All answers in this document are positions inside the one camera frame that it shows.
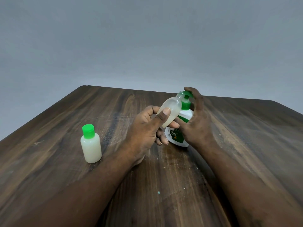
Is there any small clear bottle green-capped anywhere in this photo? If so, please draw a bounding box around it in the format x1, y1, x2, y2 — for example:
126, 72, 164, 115
80, 133, 103, 164

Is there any person's right hand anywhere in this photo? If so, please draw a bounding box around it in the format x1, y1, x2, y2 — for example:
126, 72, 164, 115
175, 86, 216, 150

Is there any white hand sanitizer pump bottle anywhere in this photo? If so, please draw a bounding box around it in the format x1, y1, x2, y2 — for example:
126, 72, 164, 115
164, 91, 194, 148

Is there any person's left forearm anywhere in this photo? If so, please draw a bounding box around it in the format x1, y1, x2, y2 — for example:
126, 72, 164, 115
7, 148, 137, 227

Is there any small clear bottle white cap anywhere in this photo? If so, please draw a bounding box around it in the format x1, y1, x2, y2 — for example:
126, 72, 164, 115
157, 91, 186, 128

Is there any green bottle cap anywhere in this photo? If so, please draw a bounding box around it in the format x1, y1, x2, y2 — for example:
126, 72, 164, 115
82, 124, 95, 140

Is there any person's right forearm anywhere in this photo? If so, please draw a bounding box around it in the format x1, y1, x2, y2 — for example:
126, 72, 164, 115
201, 139, 303, 227

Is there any person's left hand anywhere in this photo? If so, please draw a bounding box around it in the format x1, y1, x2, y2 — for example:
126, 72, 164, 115
122, 105, 180, 166

